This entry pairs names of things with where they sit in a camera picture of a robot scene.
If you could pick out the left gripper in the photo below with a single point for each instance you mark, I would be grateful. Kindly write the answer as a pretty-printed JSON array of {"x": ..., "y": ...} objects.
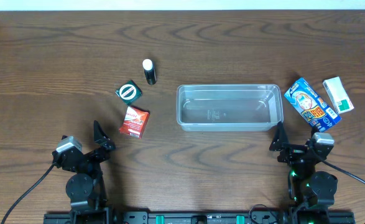
[{"x": 91, "y": 154}]

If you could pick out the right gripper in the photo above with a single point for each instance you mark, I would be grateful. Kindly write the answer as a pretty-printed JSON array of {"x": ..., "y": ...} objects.
[{"x": 295, "y": 151}]

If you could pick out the red medicine packet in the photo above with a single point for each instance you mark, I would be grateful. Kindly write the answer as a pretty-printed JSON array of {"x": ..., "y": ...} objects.
[{"x": 134, "y": 122}]

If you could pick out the blue fever patch box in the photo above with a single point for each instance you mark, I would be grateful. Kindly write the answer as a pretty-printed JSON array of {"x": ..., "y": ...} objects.
[{"x": 312, "y": 108}]

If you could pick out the green Zam-Buk box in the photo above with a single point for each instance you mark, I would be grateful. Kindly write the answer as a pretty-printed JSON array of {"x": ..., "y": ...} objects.
[{"x": 128, "y": 92}]

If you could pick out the white green medicine box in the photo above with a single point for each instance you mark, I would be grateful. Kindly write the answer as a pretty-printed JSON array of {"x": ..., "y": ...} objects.
[{"x": 338, "y": 95}]

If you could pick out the dark bottle white cap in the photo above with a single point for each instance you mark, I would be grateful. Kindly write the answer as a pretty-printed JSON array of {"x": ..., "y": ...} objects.
[{"x": 149, "y": 71}]

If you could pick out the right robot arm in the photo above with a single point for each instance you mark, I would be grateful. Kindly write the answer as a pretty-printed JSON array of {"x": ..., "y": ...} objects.
[{"x": 312, "y": 191}]

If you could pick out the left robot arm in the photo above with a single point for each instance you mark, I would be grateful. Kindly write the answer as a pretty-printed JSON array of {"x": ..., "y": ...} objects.
[{"x": 86, "y": 189}]

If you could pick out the clear plastic container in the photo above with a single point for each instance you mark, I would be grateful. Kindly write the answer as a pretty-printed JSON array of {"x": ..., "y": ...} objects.
[{"x": 229, "y": 107}]

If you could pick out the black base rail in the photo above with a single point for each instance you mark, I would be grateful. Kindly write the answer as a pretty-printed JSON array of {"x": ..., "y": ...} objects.
[{"x": 168, "y": 218}]

